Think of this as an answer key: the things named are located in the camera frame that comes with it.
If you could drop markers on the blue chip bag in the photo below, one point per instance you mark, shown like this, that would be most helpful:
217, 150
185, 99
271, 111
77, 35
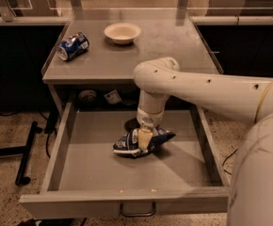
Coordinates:
128, 145

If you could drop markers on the black object with white label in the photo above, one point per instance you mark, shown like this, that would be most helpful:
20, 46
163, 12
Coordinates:
121, 98

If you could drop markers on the black stand leg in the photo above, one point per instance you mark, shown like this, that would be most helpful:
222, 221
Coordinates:
23, 152

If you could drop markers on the blue soda can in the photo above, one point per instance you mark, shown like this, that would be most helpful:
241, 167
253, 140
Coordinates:
73, 46

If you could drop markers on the white bowl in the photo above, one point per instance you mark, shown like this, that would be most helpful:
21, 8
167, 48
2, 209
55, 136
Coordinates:
122, 33

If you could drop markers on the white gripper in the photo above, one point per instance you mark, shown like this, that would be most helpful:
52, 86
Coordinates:
147, 120

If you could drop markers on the dark round object under table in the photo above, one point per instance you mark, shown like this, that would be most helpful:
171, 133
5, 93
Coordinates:
87, 97

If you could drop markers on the open grey top drawer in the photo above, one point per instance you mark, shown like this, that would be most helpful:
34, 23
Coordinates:
84, 178

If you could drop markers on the grey cabinet table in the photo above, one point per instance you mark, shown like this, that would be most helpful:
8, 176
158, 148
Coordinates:
165, 32

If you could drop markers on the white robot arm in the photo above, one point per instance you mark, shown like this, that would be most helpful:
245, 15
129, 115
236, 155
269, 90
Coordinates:
240, 98

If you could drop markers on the metal drawer handle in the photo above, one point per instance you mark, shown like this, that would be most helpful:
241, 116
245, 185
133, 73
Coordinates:
137, 209

